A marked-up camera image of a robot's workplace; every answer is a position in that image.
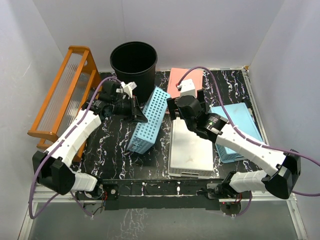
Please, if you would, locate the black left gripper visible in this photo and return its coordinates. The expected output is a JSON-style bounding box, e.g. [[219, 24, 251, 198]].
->
[[111, 96, 148, 124]]

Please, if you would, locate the small blue perforated basket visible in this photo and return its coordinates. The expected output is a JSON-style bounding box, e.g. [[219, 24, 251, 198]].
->
[[127, 86, 171, 155]]

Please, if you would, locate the pink perforated plastic basket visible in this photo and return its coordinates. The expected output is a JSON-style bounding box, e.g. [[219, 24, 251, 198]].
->
[[167, 68, 203, 98]]

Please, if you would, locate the black plastic bucket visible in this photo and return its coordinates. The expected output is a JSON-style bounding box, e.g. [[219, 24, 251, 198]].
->
[[110, 41, 158, 104]]

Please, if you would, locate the large blue perforated basket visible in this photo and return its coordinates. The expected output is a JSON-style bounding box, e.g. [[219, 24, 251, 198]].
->
[[215, 102, 263, 164]]

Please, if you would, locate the white perforated plastic basket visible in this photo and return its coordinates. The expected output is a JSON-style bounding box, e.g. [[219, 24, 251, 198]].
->
[[168, 118, 214, 179]]

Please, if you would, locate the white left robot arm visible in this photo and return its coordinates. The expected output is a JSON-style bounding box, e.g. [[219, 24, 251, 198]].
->
[[32, 80, 148, 200]]

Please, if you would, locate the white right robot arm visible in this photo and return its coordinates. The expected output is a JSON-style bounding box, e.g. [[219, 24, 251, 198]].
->
[[166, 79, 301, 200]]

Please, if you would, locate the orange wooden rack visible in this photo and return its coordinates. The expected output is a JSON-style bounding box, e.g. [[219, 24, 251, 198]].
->
[[27, 45, 101, 151]]

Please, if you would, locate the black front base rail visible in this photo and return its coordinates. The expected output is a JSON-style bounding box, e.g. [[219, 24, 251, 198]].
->
[[74, 178, 253, 211]]

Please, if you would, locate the aluminium frame profile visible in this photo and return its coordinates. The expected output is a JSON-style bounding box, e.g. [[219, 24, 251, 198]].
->
[[19, 179, 307, 240]]

